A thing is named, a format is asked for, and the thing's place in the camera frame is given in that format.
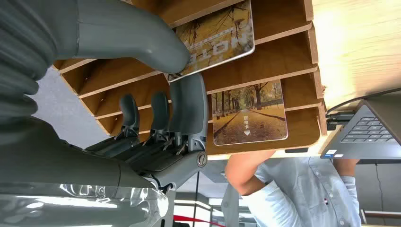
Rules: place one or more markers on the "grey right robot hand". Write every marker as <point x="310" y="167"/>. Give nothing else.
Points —
<point x="62" y="175"/>

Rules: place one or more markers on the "autumn avenue card with arrow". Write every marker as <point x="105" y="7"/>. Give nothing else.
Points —
<point x="250" y="122"/>

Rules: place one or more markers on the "person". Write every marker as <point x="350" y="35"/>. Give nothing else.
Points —
<point x="297" y="197"/>

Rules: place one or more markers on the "tiered wooden card rack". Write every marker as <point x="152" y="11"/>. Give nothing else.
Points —
<point x="282" y="53"/>

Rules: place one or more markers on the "ribbed grey right arm sleeve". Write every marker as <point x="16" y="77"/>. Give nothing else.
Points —
<point x="18" y="47"/>

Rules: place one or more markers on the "thin black pole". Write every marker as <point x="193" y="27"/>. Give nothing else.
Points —
<point x="196" y="200"/>

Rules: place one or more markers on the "red barrier ribbon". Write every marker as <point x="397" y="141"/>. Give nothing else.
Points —
<point x="194" y="220"/>

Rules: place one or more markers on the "grey desk leg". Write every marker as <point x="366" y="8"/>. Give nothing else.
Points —
<point x="230" y="206"/>

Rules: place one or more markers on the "black usb plug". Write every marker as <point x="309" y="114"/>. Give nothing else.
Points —
<point x="335" y="125"/>
<point x="340" y="116"/>

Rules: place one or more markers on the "dark grey laptop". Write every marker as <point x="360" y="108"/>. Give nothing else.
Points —
<point x="369" y="134"/>

